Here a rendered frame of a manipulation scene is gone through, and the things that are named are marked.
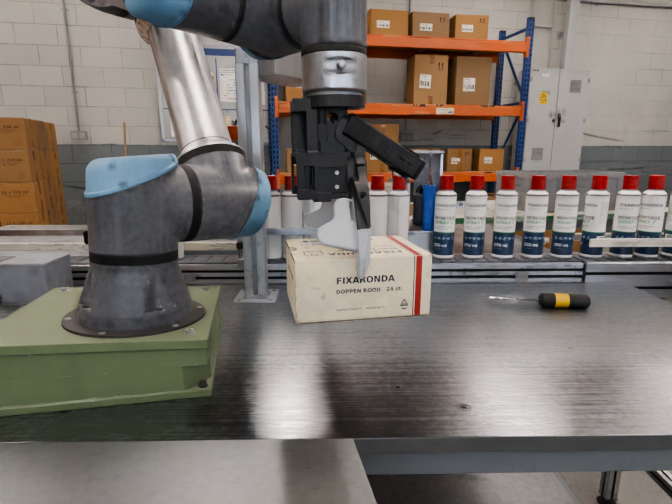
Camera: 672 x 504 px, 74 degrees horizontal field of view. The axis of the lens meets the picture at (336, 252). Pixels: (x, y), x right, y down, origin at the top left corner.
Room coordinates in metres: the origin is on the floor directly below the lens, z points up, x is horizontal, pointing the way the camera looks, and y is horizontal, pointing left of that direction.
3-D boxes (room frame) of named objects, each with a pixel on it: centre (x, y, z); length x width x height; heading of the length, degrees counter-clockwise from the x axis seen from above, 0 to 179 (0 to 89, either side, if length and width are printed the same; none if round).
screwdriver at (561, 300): (0.88, -0.41, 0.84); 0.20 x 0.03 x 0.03; 83
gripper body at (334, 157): (0.55, 0.01, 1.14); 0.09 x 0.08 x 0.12; 101
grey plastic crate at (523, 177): (2.75, -1.34, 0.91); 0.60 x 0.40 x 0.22; 104
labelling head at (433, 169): (1.19, -0.20, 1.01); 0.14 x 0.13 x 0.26; 91
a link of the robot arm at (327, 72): (0.55, 0.00, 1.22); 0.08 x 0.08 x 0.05
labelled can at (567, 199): (1.10, -0.57, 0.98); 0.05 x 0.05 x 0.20
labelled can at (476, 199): (1.10, -0.34, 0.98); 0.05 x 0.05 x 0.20
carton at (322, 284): (0.55, -0.02, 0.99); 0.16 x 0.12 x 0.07; 101
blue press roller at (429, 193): (1.14, -0.24, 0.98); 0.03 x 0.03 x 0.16
